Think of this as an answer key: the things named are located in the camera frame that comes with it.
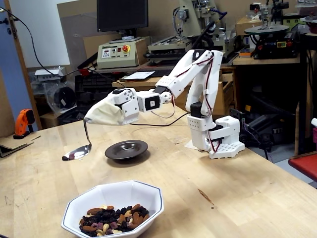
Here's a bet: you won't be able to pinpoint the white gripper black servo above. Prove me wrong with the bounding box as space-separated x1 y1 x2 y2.
84 88 139 125

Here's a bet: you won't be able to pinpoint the bent metal spoon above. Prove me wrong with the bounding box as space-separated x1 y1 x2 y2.
61 118 93 162

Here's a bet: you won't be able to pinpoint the dark brown plate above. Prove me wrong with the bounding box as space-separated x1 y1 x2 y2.
105 140 149 161

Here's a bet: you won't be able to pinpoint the white octagonal bowl blue rim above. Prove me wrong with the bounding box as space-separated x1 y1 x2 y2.
61 180 164 238

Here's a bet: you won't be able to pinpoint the black plastic tool case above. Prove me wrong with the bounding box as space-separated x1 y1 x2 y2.
74 73 122 112

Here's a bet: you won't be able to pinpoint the white paper sheet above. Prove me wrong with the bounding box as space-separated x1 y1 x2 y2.
120 70 156 82

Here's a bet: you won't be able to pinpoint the wooden workbench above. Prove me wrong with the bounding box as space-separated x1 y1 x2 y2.
111 69 237 117

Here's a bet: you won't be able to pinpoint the beige controller box red button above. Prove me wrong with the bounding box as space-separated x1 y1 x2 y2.
97 36 151 69

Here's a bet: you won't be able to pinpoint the plastic bag with black spool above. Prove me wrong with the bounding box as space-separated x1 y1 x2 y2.
42 80 77 117

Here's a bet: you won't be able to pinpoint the black keyboard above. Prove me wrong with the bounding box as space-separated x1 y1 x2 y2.
148 69 174 77

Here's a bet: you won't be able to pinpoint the small white box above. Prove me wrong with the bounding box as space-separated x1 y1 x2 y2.
34 66 66 82

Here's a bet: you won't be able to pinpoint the orange black hand tool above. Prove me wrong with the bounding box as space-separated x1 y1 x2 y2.
12 109 36 139

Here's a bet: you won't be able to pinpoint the black computer monitor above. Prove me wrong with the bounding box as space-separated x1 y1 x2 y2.
96 0 149 43

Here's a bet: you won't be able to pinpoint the trail mix nuts and raisins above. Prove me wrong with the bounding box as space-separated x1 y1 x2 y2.
79 203 150 238

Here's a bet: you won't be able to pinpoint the flat cardboard piece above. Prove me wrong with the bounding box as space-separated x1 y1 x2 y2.
0 135 42 158

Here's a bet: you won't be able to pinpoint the blue door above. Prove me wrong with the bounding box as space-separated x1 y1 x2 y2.
0 0 33 137

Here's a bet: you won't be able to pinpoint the robot controller circuit board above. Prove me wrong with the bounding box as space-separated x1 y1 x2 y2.
229 107 246 124

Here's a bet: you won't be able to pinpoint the beige cnc milling machine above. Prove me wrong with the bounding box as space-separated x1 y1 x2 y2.
145 0 240 63

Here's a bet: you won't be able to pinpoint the cardboard box on shelf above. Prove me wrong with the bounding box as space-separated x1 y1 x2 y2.
235 16 263 35

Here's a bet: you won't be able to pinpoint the wooden side bench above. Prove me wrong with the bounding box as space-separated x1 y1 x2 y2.
232 56 302 66

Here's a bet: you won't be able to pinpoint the black scroll saw green table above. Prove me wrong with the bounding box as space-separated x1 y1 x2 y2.
244 0 302 60

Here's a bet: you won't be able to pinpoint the red chair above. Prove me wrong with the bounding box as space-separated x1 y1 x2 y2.
288 151 317 183

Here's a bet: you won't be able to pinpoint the thin black hanging cable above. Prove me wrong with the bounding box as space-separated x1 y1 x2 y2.
0 6 191 127

